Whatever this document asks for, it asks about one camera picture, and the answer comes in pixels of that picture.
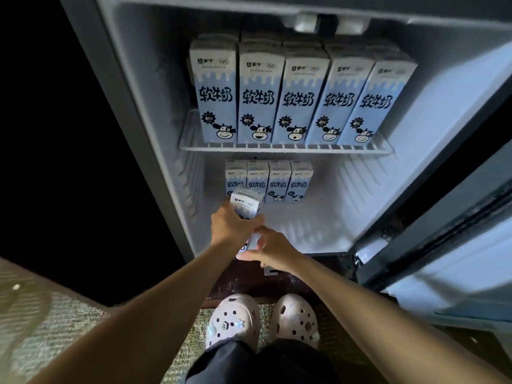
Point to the person's right hand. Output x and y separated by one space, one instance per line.
278 251

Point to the person's left hand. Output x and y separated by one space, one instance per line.
231 229

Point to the person's right thumb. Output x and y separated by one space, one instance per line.
250 256

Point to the person's left thumb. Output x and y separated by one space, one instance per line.
256 231

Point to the blue white milk carton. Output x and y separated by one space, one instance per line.
257 173
235 173
247 201
299 179
278 179

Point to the person's left forearm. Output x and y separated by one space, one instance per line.
152 315

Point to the person's right forearm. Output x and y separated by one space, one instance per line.
380 327

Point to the white left clog shoe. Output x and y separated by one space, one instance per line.
234 319

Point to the white clog shoe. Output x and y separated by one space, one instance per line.
234 319
294 319

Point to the white right clog shoe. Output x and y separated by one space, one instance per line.
294 319

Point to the black trousers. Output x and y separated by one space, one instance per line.
260 365

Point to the rows of blue milk cartons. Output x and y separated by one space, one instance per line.
300 87

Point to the white mini fridge body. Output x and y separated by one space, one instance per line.
152 115

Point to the grey fridge door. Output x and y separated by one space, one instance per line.
460 251

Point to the white fridge light housing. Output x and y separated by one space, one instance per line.
308 23

